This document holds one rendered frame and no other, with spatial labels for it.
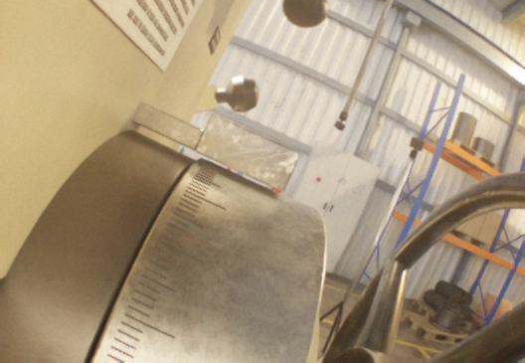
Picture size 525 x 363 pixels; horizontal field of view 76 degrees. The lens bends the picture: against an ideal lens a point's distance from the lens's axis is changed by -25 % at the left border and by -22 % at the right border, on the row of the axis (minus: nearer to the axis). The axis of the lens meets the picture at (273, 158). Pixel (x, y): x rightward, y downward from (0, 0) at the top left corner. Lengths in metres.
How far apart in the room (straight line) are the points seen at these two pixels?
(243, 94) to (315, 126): 7.27
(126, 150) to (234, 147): 0.05
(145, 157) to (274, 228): 0.06
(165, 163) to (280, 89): 7.52
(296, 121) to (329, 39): 1.72
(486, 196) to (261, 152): 0.17
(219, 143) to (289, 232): 0.05
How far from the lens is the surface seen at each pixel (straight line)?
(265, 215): 0.16
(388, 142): 8.03
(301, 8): 0.31
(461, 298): 8.02
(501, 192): 0.27
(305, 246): 0.15
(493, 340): 0.20
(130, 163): 0.16
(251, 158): 0.18
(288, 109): 7.66
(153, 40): 0.17
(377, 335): 0.30
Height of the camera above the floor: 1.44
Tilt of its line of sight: 1 degrees up
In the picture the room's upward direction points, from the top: 24 degrees clockwise
